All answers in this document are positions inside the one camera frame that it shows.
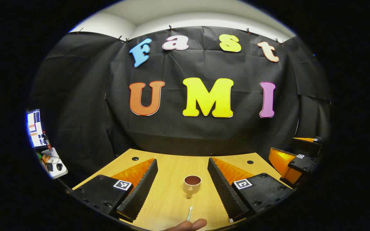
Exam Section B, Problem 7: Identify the wooden desktop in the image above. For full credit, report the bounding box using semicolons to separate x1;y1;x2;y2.
73;148;291;231

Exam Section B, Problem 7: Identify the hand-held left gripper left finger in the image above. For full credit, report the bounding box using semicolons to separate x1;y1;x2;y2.
71;158;158;222

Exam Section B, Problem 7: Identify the beige cup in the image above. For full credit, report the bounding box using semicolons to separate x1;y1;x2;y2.
183;175;202;199

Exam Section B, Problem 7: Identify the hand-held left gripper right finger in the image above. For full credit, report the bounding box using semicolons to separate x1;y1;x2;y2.
207;157;293;223

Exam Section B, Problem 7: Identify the computer monitor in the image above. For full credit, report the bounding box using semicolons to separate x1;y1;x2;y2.
26;109;48;149

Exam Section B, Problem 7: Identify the white side table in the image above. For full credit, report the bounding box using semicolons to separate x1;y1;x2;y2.
40;148;69;179

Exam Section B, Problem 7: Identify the black backdrop cloth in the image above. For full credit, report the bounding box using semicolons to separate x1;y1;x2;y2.
28;26;331;180

